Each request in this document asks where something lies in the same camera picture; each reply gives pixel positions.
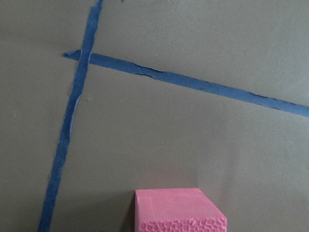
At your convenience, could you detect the pink foam block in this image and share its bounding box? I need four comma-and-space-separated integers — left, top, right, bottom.
134, 188, 227, 232

